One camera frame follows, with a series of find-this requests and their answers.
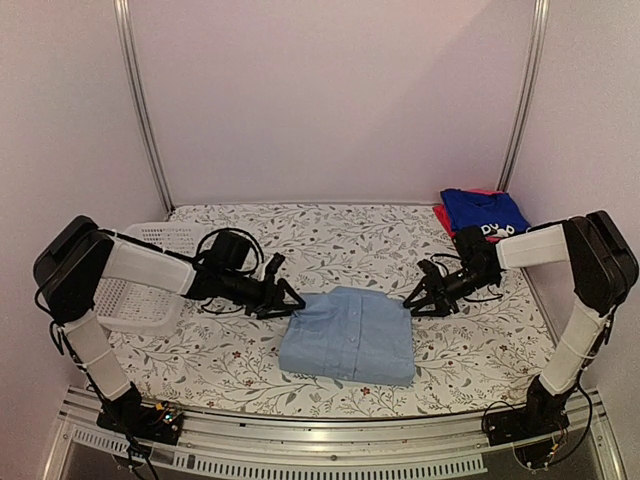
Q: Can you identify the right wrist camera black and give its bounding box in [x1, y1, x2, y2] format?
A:
[453, 226, 494, 267]

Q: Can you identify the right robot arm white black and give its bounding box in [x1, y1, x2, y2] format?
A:
[403, 210, 639, 436]

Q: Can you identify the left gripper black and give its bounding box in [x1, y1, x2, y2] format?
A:
[220, 269, 305, 320]

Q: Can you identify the aluminium corner post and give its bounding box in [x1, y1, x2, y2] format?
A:
[497, 0, 550, 192]
[113, 0, 175, 214]

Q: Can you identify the aluminium front rail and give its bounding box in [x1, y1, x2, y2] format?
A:
[42, 387, 631, 479]

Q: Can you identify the light blue shirt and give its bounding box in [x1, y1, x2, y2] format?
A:
[278, 287, 415, 387]

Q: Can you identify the left aluminium corner post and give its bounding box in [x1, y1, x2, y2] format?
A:
[113, 0, 175, 214]

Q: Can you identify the blue printed t-shirt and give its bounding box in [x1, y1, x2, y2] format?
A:
[438, 188, 531, 241]

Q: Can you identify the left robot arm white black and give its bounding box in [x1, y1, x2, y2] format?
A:
[33, 215, 305, 434]

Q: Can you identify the right aluminium corner post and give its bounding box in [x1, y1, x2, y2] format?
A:
[497, 0, 550, 192]

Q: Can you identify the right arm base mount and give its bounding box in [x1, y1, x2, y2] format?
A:
[481, 401, 569, 446]

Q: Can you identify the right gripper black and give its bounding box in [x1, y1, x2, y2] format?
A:
[403, 264, 496, 317]

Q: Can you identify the white plastic laundry basket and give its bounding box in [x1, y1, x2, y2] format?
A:
[95, 222, 206, 336]

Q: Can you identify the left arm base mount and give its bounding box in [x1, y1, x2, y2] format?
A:
[96, 400, 184, 446]

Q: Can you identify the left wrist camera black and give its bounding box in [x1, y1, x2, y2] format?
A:
[205, 230, 251, 271]

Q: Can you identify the folded pink garment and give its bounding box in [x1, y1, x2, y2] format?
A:
[433, 188, 508, 243]

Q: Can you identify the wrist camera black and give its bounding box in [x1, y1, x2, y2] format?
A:
[453, 226, 494, 267]
[205, 230, 251, 271]

